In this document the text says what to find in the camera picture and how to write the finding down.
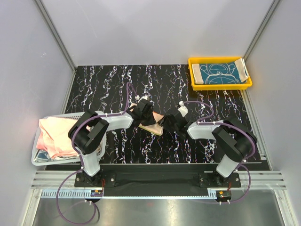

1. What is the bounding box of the orange white patterned towel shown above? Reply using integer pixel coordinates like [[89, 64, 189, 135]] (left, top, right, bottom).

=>
[[130, 103, 163, 136]]

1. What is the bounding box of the teal beige Doraemon towel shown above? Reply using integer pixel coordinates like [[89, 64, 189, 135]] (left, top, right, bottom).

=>
[[192, 58, 249, 85]]

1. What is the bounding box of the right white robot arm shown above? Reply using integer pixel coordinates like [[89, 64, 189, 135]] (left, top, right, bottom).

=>
[[158, 112, 257, 187]]

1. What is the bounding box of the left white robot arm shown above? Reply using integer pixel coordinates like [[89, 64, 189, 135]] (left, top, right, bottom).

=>
[[68, 98, 156, 186]]

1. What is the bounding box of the grey plastic laundry basket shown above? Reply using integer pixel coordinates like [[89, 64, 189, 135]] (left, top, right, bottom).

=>
[[30, 110, 106, 168]]

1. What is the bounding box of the pink towel in basket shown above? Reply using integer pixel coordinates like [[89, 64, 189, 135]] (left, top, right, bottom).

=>
[[36, 117, 78, 160]]

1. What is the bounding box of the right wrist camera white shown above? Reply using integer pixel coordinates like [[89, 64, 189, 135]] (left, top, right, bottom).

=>
[[178, 101, 188, 117]]

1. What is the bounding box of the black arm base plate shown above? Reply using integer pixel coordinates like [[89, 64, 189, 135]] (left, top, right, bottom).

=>
[[74, 163, 241, 188]]

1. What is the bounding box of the aluminium frame rail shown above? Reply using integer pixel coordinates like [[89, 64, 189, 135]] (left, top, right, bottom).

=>
[[31, 171, 286, 200]]

